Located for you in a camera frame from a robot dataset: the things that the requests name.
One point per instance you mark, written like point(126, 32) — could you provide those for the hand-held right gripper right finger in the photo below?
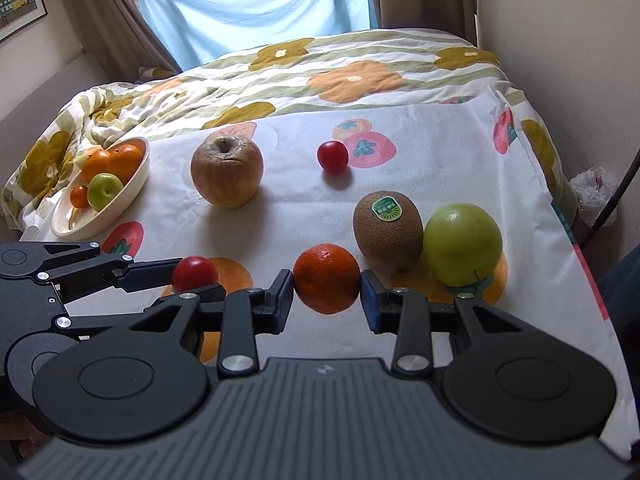
point(370, 305)

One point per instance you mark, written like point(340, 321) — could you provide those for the light blue hanging cloth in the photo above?
point(250, 15)

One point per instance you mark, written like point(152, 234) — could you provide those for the duck print ceramic plate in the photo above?
point(120, 210)

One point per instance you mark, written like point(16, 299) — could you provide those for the medium orange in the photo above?
point(95, 165)

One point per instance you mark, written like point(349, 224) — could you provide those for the white fruit print cloth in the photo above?
point(300, 210)

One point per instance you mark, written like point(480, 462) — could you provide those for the small mandarin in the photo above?
point(79, 196)
point(326, 277)

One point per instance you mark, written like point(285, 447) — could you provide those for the white wall conduit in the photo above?
point(477, 0)

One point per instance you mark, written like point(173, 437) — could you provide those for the wrinkled brownish apple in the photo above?
point(227, 170)

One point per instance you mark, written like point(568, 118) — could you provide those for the large orange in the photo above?
point(126, 161)

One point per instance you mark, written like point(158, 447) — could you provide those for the white plastic bag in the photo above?
point(592, 190)

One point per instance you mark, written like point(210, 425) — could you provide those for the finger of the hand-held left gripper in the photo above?
point(100, 321)
point(150, 275)

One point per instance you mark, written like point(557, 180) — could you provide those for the brown kiwi with sticker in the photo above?
point(387, 232)

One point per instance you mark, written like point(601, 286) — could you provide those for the beige bed headboard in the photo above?
point(50, 90)

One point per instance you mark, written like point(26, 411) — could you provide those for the red cherry tomato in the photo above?
point(333, 156)
point(195, 271)

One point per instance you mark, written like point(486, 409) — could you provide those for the framed wall picture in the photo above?
point(17, 0)

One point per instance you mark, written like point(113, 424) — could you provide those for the green apple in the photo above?
point(462, 245)
point(105, 191)

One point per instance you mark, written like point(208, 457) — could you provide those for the floral striped blanket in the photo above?
point(300, 75)

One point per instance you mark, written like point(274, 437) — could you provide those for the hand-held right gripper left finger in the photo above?
point(284, 297)

